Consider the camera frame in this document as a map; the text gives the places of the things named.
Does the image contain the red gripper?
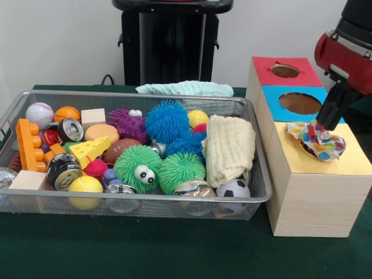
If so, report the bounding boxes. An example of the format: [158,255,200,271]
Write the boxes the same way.
[314,32,372,131]

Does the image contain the white polka dot cloth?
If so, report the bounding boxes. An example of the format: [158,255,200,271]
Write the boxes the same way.
[285,120,347,162]

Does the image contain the cream waffle cloth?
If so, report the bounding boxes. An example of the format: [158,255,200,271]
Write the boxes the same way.
[203,115,256,188]

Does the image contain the yellow toy cheese wedge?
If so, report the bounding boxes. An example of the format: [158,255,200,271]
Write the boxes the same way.
[69,137,111,170]

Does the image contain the silver drink can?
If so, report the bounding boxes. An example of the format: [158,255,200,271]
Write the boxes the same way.
[46,153,82,191]

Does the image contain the wooden box with three holes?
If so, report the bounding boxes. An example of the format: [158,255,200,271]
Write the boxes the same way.
[246,56,372,238]

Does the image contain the clear mesh bin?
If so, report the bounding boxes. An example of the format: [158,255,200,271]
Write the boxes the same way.
[0,90,274,220]

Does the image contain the small soccer ball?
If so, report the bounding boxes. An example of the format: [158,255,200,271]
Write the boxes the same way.
[216,179,252,199]

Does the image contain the mint green cloth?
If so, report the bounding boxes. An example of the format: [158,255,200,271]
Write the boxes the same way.
[135,80,234,98]

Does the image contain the blue spiky ball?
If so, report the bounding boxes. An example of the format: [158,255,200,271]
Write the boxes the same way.
[145,100,191,144]

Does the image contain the green spiky ball with face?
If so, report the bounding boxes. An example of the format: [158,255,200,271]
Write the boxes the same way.
[113,145,162,194]

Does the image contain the dark green tablecloth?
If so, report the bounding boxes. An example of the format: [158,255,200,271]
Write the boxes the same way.
[0,84,372,279]

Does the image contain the yellow tennis ball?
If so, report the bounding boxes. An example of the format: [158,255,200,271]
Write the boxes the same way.
[68,176,103,210]

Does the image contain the white baseball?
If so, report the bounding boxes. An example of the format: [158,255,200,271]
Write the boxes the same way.
[25,103,55,130]

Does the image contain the orange toy building block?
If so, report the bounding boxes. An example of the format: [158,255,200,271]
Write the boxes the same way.
[16,119,47,173]

